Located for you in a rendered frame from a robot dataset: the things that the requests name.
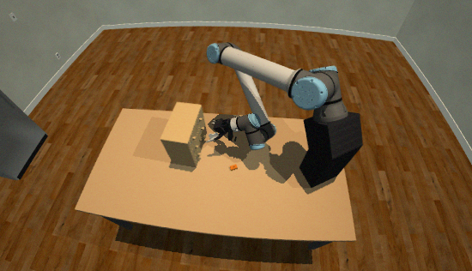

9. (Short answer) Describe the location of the tan chest of drawers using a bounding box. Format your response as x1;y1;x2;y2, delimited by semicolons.
160;102;202;167

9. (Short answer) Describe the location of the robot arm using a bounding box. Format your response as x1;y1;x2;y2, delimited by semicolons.
207;42;348;150

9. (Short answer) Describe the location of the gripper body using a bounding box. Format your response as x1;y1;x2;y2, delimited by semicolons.
214;118;233;135

